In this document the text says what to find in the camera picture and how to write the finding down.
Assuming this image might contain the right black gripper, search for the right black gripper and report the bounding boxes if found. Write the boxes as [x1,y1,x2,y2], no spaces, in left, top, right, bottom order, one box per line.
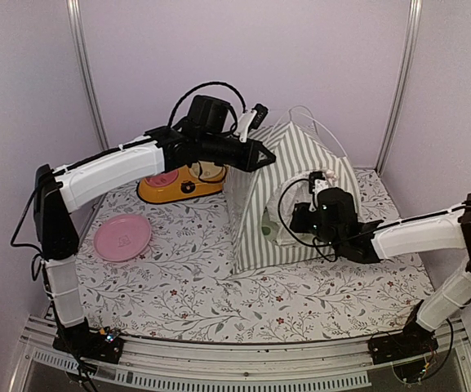
[289,203,341,252]

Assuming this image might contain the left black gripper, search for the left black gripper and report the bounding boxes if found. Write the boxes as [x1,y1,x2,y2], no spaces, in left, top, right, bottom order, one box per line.
[200,132,276,172]

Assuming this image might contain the striped fabric pet tent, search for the striped fabric pet tent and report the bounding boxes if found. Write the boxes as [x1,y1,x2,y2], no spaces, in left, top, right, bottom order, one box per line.
[223,122,362,274]

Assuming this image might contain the avocado print cushion mat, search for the avocado print cushion mat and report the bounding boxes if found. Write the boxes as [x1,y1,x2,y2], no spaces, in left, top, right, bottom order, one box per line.
[261,207,278,242]

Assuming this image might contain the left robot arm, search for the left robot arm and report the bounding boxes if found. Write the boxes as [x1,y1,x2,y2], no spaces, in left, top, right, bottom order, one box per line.
[33,96,276,354]

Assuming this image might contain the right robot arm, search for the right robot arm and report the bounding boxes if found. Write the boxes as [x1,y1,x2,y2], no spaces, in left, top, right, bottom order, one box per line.
[289,188,471,356]

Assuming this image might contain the yellow double pet feeder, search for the yellow double pet feeder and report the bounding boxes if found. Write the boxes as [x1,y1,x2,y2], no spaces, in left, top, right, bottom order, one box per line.
[136,165,226,204]

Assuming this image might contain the cream bowl in feeder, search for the cream bowl in feeder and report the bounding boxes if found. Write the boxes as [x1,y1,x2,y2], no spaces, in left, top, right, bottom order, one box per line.
[189,161,228,184]

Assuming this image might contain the pink bowl in feeder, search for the pink bowl in feeder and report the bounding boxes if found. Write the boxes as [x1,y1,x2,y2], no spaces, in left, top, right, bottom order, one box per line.
[144,170,179,188]

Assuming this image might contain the floral table cloth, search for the floral table cloth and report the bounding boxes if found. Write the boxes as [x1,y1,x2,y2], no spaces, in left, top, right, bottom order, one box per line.
[77,183,433,343]

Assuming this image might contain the pink round plate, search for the pink round plate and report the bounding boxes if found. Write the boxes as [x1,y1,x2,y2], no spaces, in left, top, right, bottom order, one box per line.
[93,214,152,262]

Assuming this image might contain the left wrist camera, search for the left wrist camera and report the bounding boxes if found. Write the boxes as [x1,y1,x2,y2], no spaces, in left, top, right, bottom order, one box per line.
[237,104,269,143]

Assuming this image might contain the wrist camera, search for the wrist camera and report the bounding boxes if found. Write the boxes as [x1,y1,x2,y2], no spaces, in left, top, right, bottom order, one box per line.
[237,104,269,143]
[308,171,331,212]

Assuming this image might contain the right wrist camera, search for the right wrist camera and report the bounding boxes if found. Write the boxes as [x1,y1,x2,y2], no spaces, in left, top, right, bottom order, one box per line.
[308,171,331,212]

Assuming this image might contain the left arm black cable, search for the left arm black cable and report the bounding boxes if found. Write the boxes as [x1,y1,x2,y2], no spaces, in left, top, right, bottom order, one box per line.
[168,81,247,131]

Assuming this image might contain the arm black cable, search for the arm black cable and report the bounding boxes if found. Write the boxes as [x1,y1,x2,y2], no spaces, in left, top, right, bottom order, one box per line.
[168,81,247,131]
[277,179,471,263]

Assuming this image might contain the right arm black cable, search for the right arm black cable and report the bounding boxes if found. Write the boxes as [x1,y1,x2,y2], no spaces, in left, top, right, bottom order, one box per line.
[277,179,471,263]

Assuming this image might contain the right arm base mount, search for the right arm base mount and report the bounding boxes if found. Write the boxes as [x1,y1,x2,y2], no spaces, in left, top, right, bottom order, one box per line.
[367,301,438,384]

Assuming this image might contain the right aluminium frame post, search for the right aluminium frame post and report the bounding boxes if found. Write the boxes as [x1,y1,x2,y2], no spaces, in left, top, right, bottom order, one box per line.
[375,0,423,176]

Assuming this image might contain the aluminium frame post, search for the aluminium frame post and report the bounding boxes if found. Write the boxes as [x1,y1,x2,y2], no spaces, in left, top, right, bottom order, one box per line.
[375,0,423,176]
[66,0,109,150]

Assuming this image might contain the left aluminium frame post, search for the left aluminium frame post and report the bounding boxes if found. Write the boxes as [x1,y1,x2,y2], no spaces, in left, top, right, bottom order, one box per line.
[66,0,109,150]

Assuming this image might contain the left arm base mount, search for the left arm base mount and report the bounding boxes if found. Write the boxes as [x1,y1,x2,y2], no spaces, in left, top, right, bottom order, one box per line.
[53,318,125,364]

